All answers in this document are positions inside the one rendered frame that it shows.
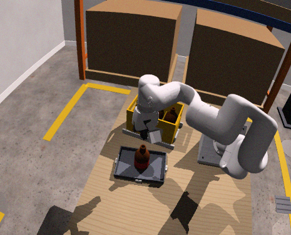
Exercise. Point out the brown glass bottle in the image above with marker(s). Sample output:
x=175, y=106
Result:
x=142, y=157
x=160, y=114
x=171, y=116

